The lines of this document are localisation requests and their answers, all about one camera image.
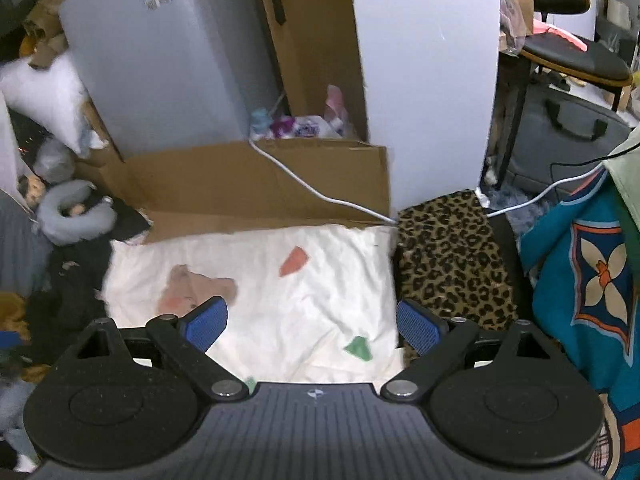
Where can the purple white refill pouch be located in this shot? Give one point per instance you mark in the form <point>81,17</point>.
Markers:
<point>305,129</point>

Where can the blue capped bottle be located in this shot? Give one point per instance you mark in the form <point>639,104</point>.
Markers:
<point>260,122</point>

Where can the pink plush toy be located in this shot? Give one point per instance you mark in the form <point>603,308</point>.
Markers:
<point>336,105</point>

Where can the white pillow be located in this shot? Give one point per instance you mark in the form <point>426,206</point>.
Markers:
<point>45,95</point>

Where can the black cushioned chair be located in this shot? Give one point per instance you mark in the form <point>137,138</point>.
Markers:
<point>575,57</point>

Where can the crumpled cardboard pieces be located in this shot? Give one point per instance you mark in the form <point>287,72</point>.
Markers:
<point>45,25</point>

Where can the grey cabinet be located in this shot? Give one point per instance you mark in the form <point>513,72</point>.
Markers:
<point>165,60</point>

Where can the folded black garment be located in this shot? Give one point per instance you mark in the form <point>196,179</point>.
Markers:
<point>510,240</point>

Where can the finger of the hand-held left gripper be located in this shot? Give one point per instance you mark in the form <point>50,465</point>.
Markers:
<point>9,339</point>

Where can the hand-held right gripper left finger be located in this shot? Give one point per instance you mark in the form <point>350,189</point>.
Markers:
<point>207,322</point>

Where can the cream bear print blanket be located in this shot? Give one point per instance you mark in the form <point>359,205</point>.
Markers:
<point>275,310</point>

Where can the small plush doll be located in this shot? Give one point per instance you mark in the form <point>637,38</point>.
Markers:
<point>31,191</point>

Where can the teal patterned blanket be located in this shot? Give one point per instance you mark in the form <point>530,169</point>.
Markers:
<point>560,270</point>

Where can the grey fluffy rug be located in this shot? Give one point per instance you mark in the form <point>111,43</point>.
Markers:
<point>500,196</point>

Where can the clear plastic bag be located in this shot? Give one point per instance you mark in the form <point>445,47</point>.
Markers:
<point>512,10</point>
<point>52,160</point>

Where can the grey fabric bag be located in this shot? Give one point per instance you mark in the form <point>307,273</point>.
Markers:
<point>530,160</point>

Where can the pink cloth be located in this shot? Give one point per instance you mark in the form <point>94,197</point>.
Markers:
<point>565,35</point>

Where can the black crumpled cloth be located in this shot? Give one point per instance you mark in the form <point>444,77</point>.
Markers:
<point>125,220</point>

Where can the brown garment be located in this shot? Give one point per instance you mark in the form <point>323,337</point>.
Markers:
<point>12,310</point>

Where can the brown cardboard sheet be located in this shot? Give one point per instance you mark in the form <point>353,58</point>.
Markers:
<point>225,185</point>

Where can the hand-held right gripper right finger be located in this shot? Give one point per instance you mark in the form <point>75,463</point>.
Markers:
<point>417,325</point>

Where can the light blue denim garment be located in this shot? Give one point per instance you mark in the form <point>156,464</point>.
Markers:
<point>15,400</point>

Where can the small cardboard box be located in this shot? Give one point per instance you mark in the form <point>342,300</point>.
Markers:
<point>105,160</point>

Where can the grey neck pillow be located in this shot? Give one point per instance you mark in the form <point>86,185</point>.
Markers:
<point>55,210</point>

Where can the leopard print garment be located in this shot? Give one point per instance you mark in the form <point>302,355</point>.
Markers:
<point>450,260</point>

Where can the pale green cloth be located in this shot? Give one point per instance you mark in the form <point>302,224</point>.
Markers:
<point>625,170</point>

